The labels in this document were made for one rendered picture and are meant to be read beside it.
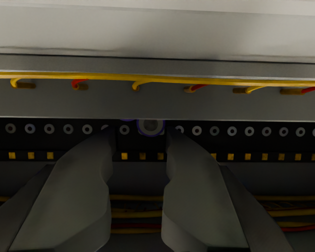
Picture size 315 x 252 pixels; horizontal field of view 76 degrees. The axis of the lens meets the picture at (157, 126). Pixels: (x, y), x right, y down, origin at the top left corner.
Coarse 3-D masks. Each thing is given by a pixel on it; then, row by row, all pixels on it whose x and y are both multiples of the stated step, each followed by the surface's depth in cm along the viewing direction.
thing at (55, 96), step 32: (0, 96) 8; (32, 96) 8; (64, 96) 8; (96, 96) 8; (128, 96) 8; (160, 96) 8; (192, 96) 8; (224, 96) 8; (256, 96) 8; (288, 96) 9
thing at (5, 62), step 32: (0, 64) 7; (32, 64) 7; (64, 64) 7; (96, 64) 7; (128, 64) 7; (160, 64) 8; (192, 64) 8; (224, 64) 8; (256, 64) 8; (288, 64) 8
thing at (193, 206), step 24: (168, 144) 12; (192, 144) 11; (168, 168) 11; (192, 168) 9; (216, 168) 9; (168, 192) 8; (192, 192) 8; (216, 192) 8; (168, 216) 7; (192, 216) 7; (216, 216) 7; (168, 240) 7; (192, 240) 6; (216, 240) 6; (240, 240) 6
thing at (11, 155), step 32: (0, 128) 22; (96, 128) 23; (224, 128) 23; (256, 128) 23; (288, 128) 24; (0, 160) 23; (32, 160) 23; (128, 160) 23; (160, 160) 23; (224, 160) 24; (256, 160) 24; (288, 160) 24
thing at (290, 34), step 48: (0, 0) 3; (48, 0) 3; (96, 0) 3; (144, 0) 3; (192, 0) 3; (240, 0) 3; (288, 0) 3; (0, 48) 6; (48, 48) 6; (96, 48) 6; (144, 48) 6; (192, 48) 6; (240, 48) 6; (288, 48) 6
